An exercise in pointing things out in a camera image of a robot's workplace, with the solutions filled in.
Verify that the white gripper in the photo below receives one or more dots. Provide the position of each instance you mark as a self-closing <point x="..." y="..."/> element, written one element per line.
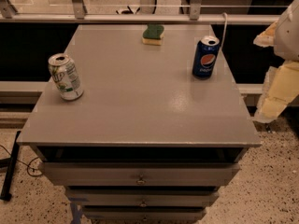
<point x="289" y="34"/>

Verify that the green white 7up can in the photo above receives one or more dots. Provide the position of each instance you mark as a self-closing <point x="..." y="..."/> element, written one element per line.
<point x="65" y="76"/>

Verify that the blue pepsi can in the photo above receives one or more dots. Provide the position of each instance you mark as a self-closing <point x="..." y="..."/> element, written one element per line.
<point x="205" y="56"/>

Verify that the green yellow sponge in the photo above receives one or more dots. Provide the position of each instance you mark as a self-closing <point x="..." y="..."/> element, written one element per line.
<point x="153" y="35"/>

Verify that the grey drawer cabinet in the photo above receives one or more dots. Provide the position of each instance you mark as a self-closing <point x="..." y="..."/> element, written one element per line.
<point x="141" y="104"/>

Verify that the bottom grey drawer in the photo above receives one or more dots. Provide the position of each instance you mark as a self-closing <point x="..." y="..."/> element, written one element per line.
<point x="143" y="214"/>

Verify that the grey drawer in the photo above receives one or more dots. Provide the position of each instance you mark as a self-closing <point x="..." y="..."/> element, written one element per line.
<point x="142" y="197"/>
<point x="139" y="174"/>
<point x="143" y="214"/>

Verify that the top grey drawer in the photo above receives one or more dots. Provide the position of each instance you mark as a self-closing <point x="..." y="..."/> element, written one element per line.
<point x="139" y="174"/>

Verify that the middle grey drawer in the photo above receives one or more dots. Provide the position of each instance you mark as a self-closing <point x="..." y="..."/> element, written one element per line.
<point x="142" y="197"/>

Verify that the black metal bar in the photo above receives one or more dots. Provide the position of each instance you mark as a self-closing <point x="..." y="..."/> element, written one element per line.
<point x="10" y="164"/>

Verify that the metal railing frame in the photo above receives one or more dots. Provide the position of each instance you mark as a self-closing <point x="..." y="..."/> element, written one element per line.
<point x="145" y="11"/>

